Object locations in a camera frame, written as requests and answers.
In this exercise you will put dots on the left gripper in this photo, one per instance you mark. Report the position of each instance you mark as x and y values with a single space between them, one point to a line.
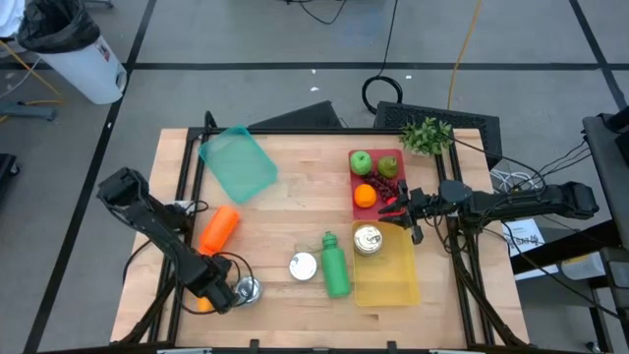
211 277

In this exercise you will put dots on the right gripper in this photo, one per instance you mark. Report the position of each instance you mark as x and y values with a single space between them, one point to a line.
425 206

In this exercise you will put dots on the red toy bell pepper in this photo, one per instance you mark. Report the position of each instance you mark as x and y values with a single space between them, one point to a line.
393 201

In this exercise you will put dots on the dark red toy grapes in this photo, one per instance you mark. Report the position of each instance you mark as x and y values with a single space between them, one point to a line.
383 186

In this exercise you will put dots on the orange toy fruit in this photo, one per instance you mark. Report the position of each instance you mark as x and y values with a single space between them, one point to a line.
365 195

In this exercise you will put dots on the green brown toy pear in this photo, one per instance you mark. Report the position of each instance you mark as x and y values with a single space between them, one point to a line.
388 167

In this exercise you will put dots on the silver tin can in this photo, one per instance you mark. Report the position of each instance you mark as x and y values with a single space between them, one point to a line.
367 240

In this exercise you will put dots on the bright green toy apple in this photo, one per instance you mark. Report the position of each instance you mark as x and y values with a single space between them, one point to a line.
361 163

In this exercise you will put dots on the orange plastic bottle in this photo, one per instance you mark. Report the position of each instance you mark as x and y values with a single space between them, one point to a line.
218 230

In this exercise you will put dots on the green plastic bottle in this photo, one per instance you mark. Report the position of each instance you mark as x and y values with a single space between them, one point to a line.
335 268

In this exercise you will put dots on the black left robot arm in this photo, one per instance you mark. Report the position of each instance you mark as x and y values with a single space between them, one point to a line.
157 226

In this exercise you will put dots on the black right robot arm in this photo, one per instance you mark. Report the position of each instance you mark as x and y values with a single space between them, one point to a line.
516 201

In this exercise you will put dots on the red plastic tray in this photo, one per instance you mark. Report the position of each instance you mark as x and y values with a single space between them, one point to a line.
355 214

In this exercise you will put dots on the yellow plastic bin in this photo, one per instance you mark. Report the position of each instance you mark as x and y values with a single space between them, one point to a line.
388 275

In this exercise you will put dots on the small artificial green plant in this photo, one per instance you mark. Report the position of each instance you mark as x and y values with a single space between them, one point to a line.
425 136

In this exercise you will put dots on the white round lid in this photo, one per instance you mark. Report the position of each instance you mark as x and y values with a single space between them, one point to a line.
303 266

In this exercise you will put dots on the black perforated panel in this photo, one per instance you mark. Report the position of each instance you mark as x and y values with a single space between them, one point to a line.
442 115

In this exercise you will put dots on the printed white paper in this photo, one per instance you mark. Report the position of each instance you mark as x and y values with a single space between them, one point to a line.
523 238

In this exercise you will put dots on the black triangular panel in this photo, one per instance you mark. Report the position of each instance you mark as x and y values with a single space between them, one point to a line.
304 118

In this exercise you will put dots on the teal plastic bin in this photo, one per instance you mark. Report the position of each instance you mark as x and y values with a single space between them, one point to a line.
238 164

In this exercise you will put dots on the white box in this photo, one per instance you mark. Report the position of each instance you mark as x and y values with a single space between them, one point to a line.
582 265

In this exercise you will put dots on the grey side desk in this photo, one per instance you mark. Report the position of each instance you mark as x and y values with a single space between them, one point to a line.
604 172

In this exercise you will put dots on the black floor object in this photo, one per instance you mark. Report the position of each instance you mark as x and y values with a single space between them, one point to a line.
7 169

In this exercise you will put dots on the white trash bin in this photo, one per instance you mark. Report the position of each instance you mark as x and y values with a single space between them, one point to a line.
83 74

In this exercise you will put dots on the grey stand base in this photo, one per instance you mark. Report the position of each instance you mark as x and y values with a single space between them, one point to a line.
27 110

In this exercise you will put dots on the black trash bag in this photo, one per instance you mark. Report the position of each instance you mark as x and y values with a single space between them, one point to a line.
56 24

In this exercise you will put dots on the white cloth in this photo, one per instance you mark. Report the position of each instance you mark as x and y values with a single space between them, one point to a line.
10 17

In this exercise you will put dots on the black aluminium table frame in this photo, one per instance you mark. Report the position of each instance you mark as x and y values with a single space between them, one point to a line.
319 131

